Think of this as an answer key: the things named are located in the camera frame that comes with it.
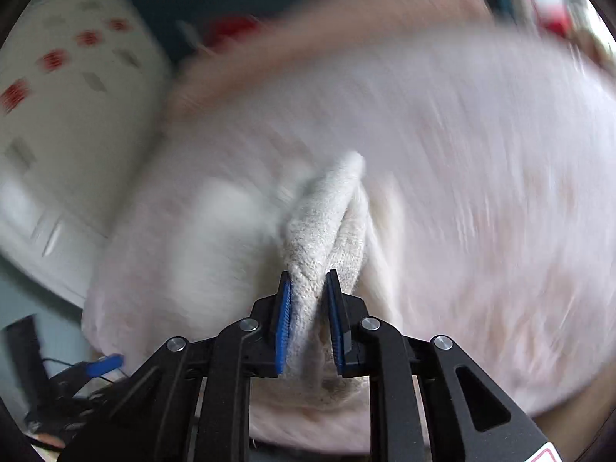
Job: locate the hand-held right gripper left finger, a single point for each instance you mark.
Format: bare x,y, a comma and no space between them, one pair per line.
284,322

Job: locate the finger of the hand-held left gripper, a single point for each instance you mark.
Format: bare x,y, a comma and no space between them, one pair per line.
103,363

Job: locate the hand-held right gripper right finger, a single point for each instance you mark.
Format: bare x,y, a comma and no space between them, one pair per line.
337,327

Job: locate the cream sweater with black hearts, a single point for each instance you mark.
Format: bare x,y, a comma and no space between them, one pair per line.
313,231

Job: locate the white wardrobe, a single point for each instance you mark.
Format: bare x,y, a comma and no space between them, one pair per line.
72,130

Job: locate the red pillow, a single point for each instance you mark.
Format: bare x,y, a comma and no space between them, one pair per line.
233,31

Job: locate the red paper decoration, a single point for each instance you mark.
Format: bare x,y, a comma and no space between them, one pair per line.
53,59
89,37
118,24

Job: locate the red cloth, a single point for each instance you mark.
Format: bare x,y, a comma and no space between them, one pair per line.
553,20

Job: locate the white crumpled cloth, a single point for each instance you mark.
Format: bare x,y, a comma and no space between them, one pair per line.
594,45

